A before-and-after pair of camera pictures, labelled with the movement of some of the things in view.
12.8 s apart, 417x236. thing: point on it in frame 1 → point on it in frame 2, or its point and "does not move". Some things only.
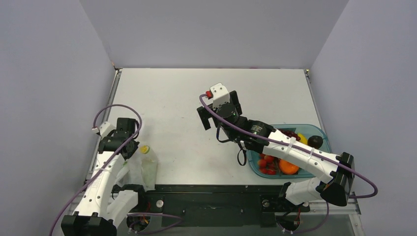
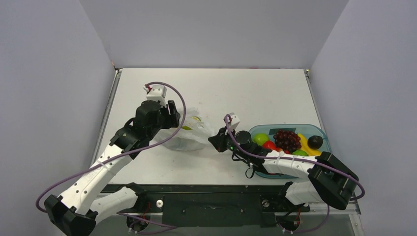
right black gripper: x=203 y=117 → x=223 y=142
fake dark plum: x=315 y=141 does not move
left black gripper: x=129 y=155 → x=172 y=112
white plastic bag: x=139 y=168 → x=193 y=136
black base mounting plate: x=218 y=205 does not move
